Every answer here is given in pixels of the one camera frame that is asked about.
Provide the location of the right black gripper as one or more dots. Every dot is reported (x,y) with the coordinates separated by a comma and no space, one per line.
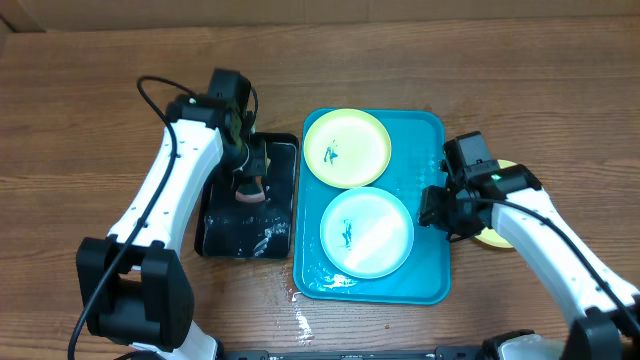
(434,217)

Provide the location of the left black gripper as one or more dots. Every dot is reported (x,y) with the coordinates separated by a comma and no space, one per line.
(259,165)

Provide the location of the green and orange sponge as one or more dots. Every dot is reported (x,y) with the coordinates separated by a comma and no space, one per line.
(250,188)

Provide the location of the yellow-green plate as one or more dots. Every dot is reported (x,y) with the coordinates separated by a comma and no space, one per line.
(489,236)
(347,148)

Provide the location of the light blue plate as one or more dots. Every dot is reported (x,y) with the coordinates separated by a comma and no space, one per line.
(366,232)

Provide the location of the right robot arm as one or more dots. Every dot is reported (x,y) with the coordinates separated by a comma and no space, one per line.
(600,308)

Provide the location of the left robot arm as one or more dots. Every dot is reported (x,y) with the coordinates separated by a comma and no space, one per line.
(133,286)

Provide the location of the black rectangular water tray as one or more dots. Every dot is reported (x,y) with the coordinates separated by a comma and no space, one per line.
(228,227)

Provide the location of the teal plastic serving tray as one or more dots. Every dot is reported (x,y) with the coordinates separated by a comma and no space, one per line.
(425,277)

